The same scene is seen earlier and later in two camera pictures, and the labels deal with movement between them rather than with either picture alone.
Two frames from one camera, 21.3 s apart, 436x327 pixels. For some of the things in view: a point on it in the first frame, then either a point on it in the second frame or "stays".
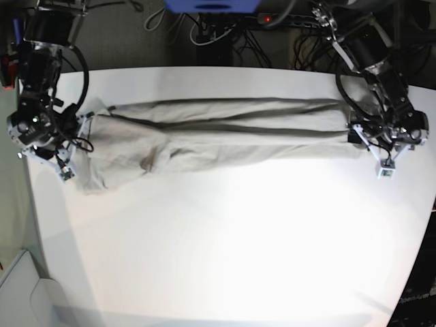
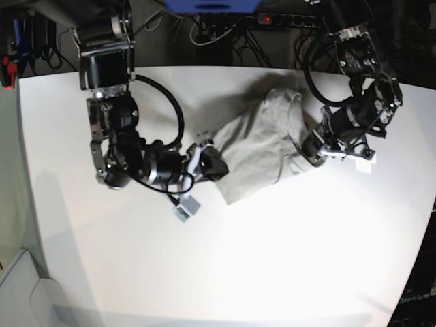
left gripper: x=60 y=151 → x=213 y=167
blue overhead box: x=212 y=6 stays
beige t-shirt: x=119 y=142 → x=257 y=150
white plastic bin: x=28 y=300 stays
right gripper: x=390 y=146 → x=318 y=148
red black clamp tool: x=8 y=71 stays
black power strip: x=302 y=21 stays
